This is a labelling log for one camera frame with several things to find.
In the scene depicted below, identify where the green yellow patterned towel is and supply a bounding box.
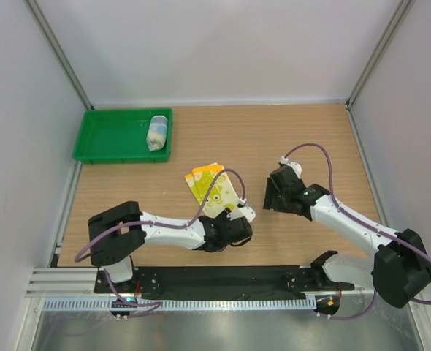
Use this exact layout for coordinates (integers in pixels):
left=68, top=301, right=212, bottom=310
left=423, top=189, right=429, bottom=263
left=185, top=163, right=238, bottom=218

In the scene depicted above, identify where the polka dot striped towel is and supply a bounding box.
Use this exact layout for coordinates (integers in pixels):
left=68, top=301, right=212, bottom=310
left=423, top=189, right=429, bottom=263
left=146, top=115, right=168, bottom=152

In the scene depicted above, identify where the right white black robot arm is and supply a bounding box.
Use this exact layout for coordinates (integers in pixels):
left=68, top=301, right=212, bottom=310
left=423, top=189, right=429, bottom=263
left=264, top=163, right=431, bottom=308

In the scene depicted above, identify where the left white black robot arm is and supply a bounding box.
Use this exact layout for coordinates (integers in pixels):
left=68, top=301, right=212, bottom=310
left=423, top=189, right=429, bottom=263
left=86, top=201, right=256, bottom=293

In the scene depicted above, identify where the green plastic tray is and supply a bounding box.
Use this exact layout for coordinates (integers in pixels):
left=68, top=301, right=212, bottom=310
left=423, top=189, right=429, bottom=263
left=72, top=107, right=173, bottom=165

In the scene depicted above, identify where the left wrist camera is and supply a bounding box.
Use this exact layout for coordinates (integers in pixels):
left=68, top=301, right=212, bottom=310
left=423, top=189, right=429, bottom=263
left=227, top=198, right=256, bottom=223

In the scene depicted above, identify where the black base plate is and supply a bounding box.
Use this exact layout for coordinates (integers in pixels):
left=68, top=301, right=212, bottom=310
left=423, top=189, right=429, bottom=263
left=114, top=265, right=354, bottom=295

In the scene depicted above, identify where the slotted cable duct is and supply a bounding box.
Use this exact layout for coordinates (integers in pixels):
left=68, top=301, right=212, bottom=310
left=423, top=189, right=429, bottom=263
left=42, top=296, right=316, bottom=312

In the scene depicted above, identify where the aluminium front rail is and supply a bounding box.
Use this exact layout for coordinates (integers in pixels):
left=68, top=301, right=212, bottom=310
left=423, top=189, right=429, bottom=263
left=25, top=265, right=427, bottom=298

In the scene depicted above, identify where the right aluminium frame post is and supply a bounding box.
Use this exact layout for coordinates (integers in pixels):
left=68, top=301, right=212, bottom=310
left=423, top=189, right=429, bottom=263
left=346, top=0, right=414, bottom=110

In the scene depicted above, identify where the aluminium frame post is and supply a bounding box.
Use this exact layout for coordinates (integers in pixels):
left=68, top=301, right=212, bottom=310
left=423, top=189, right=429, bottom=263
left=23, top=0, right=94, bottom=110
left=346, top=0, right=414, bottom=110

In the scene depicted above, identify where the left aluminium frame post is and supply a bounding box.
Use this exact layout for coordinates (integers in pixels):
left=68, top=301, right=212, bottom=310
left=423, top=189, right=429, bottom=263
left=23, top=0, right=94, bottom=110

